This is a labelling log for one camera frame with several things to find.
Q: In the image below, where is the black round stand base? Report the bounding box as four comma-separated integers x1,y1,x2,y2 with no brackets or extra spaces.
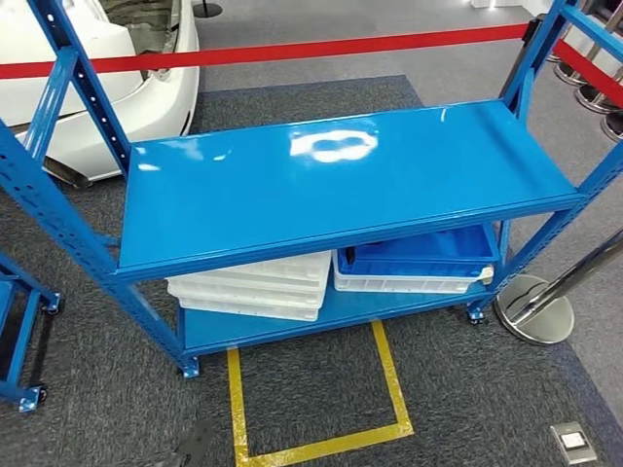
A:
191,0,224,19

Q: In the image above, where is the silver floor outlet box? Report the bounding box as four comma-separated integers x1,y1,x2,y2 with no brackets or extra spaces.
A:
550,421,599,467

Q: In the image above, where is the blue plastic tray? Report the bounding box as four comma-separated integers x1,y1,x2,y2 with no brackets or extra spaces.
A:
338,223,501,280

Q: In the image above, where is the large blue metal shelf rack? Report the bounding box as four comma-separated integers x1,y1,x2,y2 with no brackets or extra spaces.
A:
0,0,623,380

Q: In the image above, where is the yellow floor tape outline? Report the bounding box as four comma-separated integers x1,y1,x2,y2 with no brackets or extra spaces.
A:
226,319,415,467

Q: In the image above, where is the white car body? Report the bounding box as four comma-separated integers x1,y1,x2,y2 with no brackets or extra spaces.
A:
0,0,202,190

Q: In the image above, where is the red barrier belt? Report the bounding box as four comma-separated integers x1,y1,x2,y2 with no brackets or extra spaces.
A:
0,23,529,81
552,38,623,109

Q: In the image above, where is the small blue metal shelf rack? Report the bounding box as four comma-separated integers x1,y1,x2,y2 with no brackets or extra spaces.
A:
0,251,63,414

